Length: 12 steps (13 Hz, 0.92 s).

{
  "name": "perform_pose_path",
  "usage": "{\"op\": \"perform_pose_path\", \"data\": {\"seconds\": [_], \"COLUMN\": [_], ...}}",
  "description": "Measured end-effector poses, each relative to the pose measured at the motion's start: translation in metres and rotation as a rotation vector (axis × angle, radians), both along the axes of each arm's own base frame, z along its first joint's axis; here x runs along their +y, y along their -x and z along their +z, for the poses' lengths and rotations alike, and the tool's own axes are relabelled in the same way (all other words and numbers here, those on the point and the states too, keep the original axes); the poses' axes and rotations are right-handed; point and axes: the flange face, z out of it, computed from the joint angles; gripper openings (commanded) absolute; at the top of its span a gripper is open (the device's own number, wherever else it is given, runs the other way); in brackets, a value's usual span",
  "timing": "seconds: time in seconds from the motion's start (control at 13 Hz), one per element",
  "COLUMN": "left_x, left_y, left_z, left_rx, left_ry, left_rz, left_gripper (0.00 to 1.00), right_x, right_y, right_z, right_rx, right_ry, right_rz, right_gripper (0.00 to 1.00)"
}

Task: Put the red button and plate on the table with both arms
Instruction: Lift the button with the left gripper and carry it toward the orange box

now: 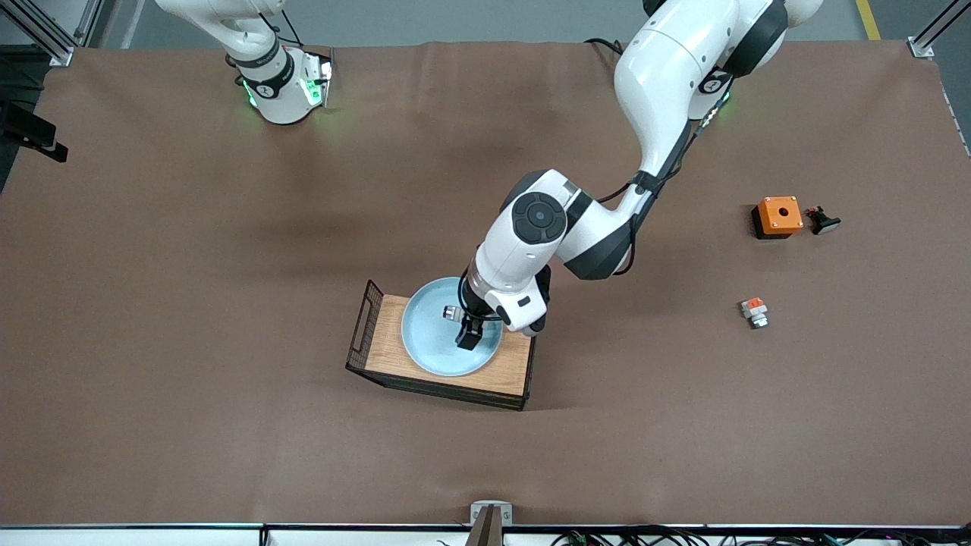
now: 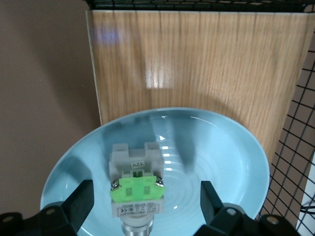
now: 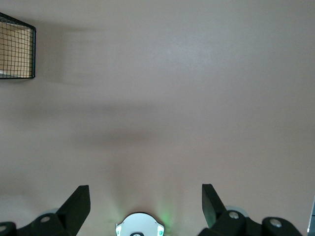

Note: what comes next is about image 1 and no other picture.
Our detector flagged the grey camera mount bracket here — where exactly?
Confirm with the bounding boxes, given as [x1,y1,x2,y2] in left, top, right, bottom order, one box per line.
[467,500,514,546]

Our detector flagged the base connector box green light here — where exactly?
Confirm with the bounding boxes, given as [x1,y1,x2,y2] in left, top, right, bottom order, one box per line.
[300,49,335,108]

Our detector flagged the wooden tray with wire ends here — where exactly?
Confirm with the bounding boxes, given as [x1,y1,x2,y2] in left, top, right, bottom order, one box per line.
[345,279,539,412]

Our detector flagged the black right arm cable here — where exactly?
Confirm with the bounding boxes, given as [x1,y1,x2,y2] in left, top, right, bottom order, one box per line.
[262,8,304,48]

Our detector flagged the white table edge rail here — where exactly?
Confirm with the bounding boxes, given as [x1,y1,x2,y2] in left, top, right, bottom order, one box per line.
[0,525,971,546]

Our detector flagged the orange button enclosure box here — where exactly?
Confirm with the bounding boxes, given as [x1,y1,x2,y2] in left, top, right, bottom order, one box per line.
[751,196,804,240]

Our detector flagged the light blue round plate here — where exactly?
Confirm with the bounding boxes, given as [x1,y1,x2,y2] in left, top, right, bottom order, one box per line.
[401,277,504,378]

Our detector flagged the black button with white cap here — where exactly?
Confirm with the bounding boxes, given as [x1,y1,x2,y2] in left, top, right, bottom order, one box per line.
[804,206,842,236]

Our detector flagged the aluminium frame profile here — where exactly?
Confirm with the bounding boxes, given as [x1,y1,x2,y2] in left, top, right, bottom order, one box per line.
[907,0,971,60]
[0,0,107,67]

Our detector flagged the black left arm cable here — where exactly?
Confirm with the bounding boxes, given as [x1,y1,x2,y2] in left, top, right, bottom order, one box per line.
[595,95,725,278]

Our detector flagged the brown table cover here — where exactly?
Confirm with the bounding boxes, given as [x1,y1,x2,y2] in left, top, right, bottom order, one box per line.
[0,38,971,528]

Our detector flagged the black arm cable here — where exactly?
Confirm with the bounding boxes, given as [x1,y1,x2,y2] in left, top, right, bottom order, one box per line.
[595,95,725,278]
[262,8,304,48]

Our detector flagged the black cable bundle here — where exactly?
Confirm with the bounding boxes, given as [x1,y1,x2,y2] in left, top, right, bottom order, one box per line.
[550,526,971,546]

